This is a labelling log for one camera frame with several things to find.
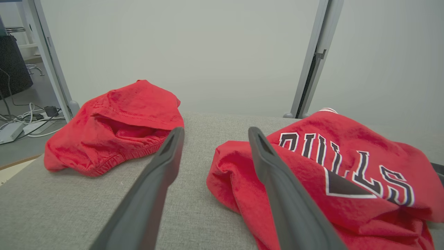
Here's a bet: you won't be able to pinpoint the red shorts white panel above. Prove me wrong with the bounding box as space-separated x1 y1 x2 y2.
44 80 185 177

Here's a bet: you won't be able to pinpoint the white power strip with cables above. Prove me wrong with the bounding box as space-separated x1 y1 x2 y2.
16 102 66 138

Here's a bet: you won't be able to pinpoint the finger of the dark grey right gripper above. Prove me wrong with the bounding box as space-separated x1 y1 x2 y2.
431 162 444 185

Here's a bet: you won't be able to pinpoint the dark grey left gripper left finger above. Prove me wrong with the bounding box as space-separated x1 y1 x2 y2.
89 127 185 250

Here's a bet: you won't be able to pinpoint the chrome metal stool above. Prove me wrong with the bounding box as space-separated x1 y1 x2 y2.
5 27 44 76

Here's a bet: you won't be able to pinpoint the grey metal partition post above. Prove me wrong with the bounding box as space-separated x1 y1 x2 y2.
26 0 81 123
299 0 344 118
284 0 329 118

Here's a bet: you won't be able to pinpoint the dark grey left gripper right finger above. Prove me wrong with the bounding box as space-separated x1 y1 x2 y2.
248 127 347 250

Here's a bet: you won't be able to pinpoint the black equipment case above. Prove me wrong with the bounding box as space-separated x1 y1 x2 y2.
0 35 34 100

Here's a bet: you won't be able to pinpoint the red Bulls jersey white sleeves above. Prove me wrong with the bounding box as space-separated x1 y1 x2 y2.
206 108 444 250

